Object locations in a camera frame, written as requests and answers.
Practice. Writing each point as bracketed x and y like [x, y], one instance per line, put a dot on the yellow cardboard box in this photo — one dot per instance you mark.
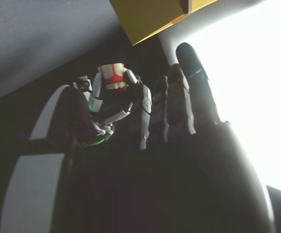
[152, 17]

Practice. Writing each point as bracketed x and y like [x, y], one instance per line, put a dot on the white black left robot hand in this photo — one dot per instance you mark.
[154, 189]

